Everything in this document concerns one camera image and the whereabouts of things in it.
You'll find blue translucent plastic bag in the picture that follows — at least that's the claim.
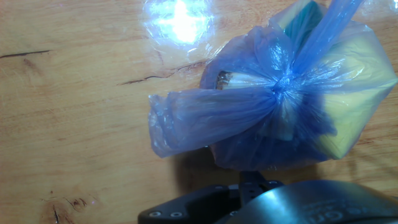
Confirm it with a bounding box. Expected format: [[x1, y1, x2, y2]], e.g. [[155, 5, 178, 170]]
[[147, 0, 398, 172]]

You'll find teal and yellow sponge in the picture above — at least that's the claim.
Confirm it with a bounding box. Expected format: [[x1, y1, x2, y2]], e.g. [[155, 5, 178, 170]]
[[269, 0, 325, 47]]

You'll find white object with brown end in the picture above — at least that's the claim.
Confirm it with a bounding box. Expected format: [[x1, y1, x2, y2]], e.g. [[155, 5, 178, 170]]
[[216, 70, 277, 91]]

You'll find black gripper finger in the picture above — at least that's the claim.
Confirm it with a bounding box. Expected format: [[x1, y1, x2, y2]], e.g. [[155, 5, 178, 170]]
[[138, 170, 284, 224]]

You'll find yellow foam block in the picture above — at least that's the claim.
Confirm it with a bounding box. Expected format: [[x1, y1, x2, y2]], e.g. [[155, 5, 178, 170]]
[[315, 32, 398, 160]]

